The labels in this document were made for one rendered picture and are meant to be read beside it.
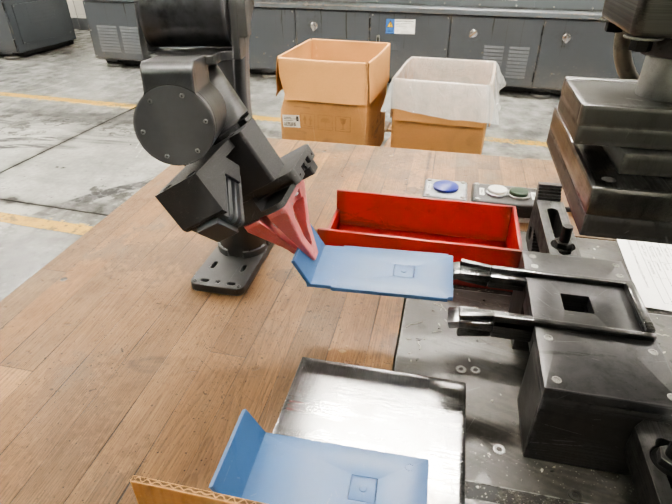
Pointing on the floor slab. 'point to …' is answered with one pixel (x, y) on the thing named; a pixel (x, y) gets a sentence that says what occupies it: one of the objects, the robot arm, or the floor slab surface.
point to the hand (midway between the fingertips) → (309, 251)
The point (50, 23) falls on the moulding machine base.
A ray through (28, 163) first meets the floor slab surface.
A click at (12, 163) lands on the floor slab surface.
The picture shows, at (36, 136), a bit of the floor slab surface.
